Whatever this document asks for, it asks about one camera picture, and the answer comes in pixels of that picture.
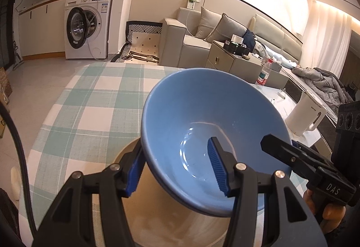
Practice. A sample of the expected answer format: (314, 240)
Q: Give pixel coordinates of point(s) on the white electric kettle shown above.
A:
(303, 117)

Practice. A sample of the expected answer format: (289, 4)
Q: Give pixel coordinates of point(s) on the grey tissue box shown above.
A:
(277, 67)

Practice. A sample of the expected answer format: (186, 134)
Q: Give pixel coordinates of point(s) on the clear plastic water bottle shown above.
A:
(263, 75)

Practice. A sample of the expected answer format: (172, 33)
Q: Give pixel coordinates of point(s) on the grey drawer cabinet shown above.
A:
(239, 67)

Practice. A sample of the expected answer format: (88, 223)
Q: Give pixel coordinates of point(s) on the checked teal tablecloth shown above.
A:
(84, 101)

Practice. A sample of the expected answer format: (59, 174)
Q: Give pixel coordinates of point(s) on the black white patterned rug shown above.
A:
(146, 39)

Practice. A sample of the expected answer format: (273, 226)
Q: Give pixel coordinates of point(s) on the dark blue jacket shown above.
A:
(249, 39)

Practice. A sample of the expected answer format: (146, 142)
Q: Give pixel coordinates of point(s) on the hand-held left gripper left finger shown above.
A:
(135, 176)

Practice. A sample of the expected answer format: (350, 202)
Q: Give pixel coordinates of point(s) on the beige upholstered bed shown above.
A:
(270, 28)

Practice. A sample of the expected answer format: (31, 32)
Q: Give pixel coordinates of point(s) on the grey duvet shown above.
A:
(323, 81)

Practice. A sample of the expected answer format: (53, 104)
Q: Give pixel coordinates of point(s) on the grey sofa pillow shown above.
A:
(226, 29)
(208, 22)

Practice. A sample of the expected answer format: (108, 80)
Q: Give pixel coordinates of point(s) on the white marble coffee table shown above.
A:
(270, 95)

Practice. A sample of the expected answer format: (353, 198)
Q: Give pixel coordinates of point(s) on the beige sofa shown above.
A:
(173, 42)

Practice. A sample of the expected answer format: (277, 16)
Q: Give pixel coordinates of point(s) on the black storage box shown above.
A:
(236, 48)

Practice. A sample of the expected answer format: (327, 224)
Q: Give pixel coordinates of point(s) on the white curtain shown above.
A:
(332, 39)

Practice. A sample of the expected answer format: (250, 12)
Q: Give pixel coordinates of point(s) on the light blue blanket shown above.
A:
(278, 57)

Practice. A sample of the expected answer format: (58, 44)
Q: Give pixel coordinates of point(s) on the white phone stand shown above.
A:
(281, 94)

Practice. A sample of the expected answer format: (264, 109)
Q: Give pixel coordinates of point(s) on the cardboard box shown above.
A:
(2, 129)

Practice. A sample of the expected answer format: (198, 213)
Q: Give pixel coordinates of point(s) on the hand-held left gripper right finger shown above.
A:
(218, 168)

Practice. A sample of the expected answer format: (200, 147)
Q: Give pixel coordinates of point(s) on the large cream plate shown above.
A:
(174, 224)

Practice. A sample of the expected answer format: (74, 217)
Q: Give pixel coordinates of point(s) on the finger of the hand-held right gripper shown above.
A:
(278, 148)
(309, 151)

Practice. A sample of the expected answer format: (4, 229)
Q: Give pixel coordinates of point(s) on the dark glass door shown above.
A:
(7, 25)

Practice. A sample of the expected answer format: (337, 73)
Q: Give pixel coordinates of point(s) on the white washing machine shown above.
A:
(95, 39)

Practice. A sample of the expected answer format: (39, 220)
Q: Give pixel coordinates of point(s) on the green white wall plug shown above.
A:
(193, 1)

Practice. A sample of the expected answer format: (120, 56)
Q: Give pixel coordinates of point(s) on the person's right hand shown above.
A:
(334, 214)

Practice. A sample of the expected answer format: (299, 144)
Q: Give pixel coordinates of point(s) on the white kitchen counter cabinet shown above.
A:
(42, 28)

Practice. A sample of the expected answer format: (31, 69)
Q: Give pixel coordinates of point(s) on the brown patterned gift bag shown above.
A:
(5, 81)

